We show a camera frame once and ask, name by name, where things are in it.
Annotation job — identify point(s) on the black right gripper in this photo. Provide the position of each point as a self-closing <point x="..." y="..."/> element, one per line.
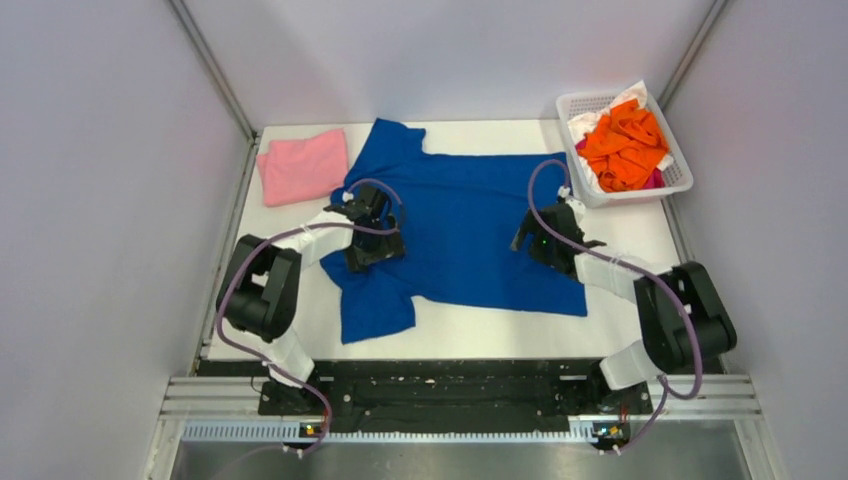
<point x="532" y="223"/>

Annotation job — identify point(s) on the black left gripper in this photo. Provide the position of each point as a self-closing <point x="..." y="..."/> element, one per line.
<point x="388" y="246"/>

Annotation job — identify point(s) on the blue panda print t-shirt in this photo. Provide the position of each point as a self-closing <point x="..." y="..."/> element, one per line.
<point x="462" y="213"/>

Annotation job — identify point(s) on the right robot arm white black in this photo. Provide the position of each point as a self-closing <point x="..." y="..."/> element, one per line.
<point x="681" y="317"/>

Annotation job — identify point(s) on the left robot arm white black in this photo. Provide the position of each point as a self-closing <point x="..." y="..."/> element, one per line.
<point x="256" y="305"/>

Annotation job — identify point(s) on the folded pink t-shirt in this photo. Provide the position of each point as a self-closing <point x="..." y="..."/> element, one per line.
<point x="293" y="171"/>

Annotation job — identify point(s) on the white t-shirt in basket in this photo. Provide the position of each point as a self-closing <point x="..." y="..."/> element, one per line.
<point x="621" y="145"/>

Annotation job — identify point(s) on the magenta garment in basket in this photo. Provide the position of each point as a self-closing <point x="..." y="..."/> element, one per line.
<point x="656" y="179"/>

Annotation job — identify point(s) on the orange t-shirt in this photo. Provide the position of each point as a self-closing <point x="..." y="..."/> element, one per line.
<point x="628" y="121"/>

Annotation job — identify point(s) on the white plastic laundry basket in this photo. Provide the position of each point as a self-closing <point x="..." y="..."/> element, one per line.
<point x="669" y="182"/>

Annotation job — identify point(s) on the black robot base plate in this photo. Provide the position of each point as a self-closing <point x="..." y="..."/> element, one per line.
<point x="442" y="396"/>

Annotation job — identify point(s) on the left metal corner post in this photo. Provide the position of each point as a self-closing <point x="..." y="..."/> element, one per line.
<point x="212" y="68"/>

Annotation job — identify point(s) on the metal corner post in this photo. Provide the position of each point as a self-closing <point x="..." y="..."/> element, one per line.
<point x="212" y="68"/>
<point x="717" y="10"/>

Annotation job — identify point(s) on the aluminium frame rail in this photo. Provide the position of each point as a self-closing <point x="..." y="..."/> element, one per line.
<point x="227" y="409"/>

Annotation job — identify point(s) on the right metal corner post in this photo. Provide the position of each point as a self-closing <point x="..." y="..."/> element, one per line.
<point x="717" y="10"/>

